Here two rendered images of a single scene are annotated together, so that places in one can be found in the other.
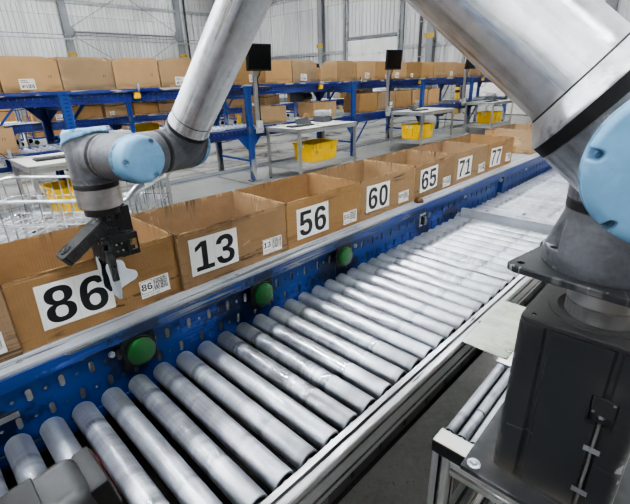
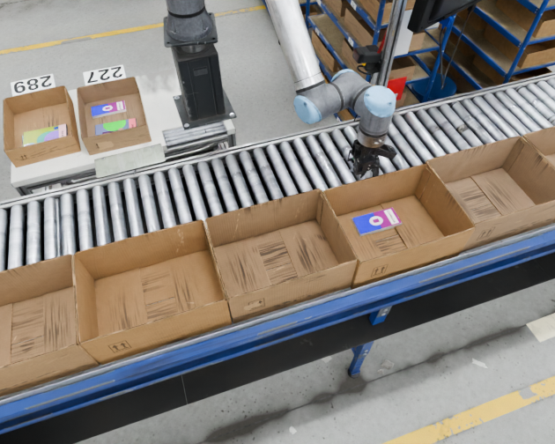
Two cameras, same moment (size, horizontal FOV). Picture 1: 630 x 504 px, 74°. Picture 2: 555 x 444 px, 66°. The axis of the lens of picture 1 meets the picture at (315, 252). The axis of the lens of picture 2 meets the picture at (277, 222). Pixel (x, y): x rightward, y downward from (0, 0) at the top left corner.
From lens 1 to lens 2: 2.14 m
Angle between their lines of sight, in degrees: 100
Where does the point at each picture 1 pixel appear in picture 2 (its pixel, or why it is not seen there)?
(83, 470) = (359, 50)
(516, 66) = not seen: outside the picture
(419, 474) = not seen: hidden behind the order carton
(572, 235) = (206, 18)
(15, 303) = (419, 173)
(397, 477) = not seen: hidden behind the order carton
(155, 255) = (336, 194)
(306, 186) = (92, 349)
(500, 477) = (228, 108)
